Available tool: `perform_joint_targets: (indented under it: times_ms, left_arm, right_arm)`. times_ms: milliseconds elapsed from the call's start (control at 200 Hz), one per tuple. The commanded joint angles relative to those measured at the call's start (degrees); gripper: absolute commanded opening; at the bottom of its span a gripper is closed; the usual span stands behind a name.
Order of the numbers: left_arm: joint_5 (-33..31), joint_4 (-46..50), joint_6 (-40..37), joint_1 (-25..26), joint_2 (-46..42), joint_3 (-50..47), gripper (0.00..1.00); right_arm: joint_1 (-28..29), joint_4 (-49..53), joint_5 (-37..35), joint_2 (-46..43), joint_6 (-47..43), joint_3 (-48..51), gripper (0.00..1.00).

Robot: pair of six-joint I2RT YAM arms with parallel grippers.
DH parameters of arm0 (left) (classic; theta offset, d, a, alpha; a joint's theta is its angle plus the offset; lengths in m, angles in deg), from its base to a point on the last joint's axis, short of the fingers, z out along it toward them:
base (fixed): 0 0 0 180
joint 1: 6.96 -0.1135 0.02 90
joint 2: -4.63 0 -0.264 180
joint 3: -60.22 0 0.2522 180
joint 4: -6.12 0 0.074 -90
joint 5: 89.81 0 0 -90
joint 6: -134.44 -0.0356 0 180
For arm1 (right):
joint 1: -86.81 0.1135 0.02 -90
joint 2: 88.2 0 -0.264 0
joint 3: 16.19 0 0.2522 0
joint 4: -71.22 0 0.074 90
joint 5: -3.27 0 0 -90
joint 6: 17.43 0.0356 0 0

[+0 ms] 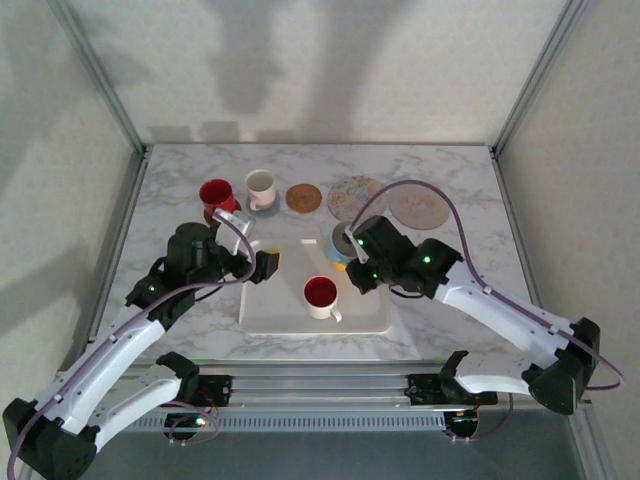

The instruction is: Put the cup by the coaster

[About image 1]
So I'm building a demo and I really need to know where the grey slotted cable duct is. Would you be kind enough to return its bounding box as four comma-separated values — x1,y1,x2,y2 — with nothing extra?
62,412,449,434

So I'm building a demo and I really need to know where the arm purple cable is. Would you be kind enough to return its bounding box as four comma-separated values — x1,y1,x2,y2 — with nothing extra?
349,179,625,446
6,213,259,479

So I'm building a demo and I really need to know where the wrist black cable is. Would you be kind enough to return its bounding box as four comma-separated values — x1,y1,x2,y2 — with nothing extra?
191,283,222,304
388,283,432,301

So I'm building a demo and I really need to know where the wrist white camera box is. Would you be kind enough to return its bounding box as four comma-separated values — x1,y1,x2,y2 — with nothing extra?
347,223,370,265
213,208,257,251

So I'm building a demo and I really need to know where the controller board with orange light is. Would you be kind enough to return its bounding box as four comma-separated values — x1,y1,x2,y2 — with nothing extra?
444,410,482,436

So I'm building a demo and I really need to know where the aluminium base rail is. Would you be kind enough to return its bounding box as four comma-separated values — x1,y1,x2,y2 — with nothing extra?
57,360,516,414

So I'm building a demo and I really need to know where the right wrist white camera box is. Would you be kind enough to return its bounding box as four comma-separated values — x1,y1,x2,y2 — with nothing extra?
347,223,370,265

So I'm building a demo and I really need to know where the blue-grey woven rope coaster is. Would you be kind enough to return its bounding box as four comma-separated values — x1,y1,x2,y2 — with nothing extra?
244,197,282,220

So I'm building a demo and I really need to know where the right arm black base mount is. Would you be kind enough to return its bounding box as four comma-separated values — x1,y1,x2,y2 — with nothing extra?
405,372,501,407

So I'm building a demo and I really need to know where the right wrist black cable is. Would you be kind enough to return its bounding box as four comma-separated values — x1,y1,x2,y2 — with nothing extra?
388,283,432,301

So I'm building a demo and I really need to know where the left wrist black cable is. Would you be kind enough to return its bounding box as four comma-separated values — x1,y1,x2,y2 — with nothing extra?
191,283,222,304

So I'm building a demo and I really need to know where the colourful floral round coaster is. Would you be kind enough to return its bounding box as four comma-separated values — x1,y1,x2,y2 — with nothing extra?
327,174,389,224

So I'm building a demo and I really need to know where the light blue mug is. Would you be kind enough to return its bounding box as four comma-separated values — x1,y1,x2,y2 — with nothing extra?
323,221,362,269

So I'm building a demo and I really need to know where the pale pink round coaster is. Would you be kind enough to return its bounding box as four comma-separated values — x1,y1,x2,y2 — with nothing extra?
388,180,450,231

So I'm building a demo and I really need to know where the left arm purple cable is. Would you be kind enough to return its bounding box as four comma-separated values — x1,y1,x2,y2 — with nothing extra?
6,213,259,479

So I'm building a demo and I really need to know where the white rectangular tray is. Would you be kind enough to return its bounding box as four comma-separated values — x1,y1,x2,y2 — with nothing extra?
238,238,393,335

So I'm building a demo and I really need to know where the red mug with black handle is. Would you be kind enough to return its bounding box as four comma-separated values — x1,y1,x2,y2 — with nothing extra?
199,178,238,215

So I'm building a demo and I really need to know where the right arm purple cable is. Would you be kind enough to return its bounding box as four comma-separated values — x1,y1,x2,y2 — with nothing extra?
349,179,625,446

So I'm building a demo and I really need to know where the pale pink mug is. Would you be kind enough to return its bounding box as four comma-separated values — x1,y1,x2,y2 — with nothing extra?
244,169,278,212

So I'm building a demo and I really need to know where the white mug with red inside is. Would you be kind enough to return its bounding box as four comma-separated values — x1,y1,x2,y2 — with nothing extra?
303,275,344,324

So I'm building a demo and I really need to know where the controller board with green light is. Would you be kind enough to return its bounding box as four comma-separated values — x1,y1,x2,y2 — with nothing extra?
164,412,211,432

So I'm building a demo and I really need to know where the grey table side rail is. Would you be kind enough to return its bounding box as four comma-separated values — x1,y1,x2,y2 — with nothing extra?
492,148,601,480
47,147,151,406

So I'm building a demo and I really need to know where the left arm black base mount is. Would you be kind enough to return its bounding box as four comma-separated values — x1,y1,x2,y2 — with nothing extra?
139,374,235,409

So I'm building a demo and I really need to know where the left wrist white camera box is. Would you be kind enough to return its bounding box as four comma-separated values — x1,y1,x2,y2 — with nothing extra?
213,208,257,251

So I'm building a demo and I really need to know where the light brown cork coaster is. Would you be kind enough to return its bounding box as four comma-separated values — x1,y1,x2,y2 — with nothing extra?
285,183,323,213

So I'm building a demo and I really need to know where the aluminium frame post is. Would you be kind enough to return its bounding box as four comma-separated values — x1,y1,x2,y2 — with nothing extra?
47,0,150,156
491,0,594,157

